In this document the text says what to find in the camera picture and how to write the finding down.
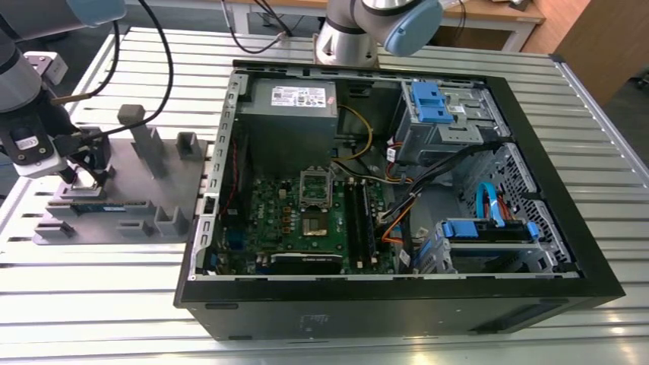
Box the yellow wire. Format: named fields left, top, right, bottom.
left=333, top=104, right=376, bottom=163

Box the metal socket cover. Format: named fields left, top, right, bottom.
left=298, top=167, right=334, bottom=210

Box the black camera cable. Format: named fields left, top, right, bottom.
left=53, top=0, right=176, bottom=155
left=49, top=18, right=121, bottom=106

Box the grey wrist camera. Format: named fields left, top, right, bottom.
left=24, top=51, right=70, bottom=83

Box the green motherboard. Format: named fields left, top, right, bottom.
left=217, top=167, right=401, bottom=275

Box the silver drive cage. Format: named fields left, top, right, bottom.
left=393, top=79, right=511, bottom=164

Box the grey parts rack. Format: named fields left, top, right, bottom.
left=30, top=104, right=214, bottom=246

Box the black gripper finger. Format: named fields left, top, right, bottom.
left=53, top=151, right=78, bottom=185
left=74, top=128, right=114, bottom=190

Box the black RAM slot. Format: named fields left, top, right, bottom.
left=342, top=179, right=358, bottom=268

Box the red wire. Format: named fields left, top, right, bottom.
left=494, top=192, right=515, bottom=226

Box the hard disk in blue carrier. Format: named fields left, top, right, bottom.
left=440, top=218, right=539, bottom=244

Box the black cable bundle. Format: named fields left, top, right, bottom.
left=377, top=140, right=513, bottom=225

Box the silver disk bay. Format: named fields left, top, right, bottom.
left=416, top=218, right=578, bottom=275

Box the blue wire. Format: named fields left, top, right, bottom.
left=476, top=182, right=506, bottom=229

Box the green RAM stick blue label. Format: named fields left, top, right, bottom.
left=60, top=199, right=148, bottom=214

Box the wooden desk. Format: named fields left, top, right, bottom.
left=438, top=0, right=547, bottom=52

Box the black graphics card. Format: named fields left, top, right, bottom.
left=269, top=251, right=345, bottom=275

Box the grey power supply unit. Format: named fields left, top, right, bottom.
left=236, top=78, right=340, bottom=168

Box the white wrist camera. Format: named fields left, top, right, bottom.
left=0, top=125, right=70, bottom=179

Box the wooden cabinet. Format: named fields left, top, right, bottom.
left=521, top=0, right=649, bottom=107

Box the black PC case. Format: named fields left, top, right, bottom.
left=172, top=59, right=625, bottom=341

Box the blue drive latch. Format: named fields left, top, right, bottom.
left=410, top=81, right=454, bottom=125

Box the orange wire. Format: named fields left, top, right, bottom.
left=380, top=211, right=412, bottom=245

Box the CPU socket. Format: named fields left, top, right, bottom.
left=298, top=211, right=333, bottom=239

